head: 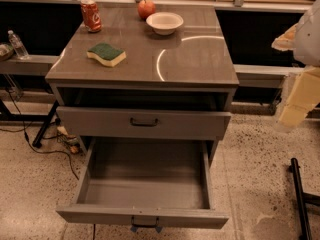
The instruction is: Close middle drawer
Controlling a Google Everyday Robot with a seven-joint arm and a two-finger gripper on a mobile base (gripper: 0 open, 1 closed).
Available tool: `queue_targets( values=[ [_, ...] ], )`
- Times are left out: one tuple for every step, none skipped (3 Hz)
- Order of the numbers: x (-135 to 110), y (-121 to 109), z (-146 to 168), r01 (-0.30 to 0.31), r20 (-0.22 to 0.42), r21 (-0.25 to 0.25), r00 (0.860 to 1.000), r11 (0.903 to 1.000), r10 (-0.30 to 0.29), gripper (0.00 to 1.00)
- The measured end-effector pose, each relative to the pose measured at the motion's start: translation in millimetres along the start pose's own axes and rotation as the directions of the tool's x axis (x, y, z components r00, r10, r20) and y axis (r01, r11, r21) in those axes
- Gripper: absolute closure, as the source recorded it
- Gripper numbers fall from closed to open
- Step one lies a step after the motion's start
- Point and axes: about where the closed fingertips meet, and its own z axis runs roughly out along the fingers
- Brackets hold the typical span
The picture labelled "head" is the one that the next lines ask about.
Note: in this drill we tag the orange soda can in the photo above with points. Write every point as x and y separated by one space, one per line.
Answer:
91 16

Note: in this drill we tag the red apple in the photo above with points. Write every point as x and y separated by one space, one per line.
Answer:
146 8

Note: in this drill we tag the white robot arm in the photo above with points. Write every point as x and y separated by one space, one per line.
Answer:
303 39

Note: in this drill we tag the grey side shelf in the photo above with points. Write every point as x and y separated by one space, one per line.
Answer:
258 76
35 65

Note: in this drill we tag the black stand leg right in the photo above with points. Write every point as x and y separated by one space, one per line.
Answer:
303 198

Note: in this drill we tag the white bowl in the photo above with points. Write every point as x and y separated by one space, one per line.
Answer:
164 23

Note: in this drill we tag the bowl on left shelf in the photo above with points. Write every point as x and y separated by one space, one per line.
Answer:
6 51

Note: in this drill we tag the blue tape cross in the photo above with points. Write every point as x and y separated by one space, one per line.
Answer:
135 228

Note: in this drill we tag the grey top drawer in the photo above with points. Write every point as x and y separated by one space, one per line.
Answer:
155 124

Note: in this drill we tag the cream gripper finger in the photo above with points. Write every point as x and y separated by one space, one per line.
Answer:
285 42
301 95

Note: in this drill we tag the grey side shelf right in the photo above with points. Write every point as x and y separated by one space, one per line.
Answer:
258 76

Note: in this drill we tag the black table leg left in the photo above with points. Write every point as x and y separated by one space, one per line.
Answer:
46 122

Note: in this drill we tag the clear water bottle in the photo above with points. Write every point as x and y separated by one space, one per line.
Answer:
17 45

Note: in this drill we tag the grey side shelf left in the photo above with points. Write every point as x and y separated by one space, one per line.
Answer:
35 65

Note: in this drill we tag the grey drawer cabinet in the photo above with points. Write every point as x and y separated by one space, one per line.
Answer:
189 70

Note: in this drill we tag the green yellow sponge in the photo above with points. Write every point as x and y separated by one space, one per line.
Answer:
106 54

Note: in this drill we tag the grey drawer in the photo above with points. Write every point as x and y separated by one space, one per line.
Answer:
145 182
155 124

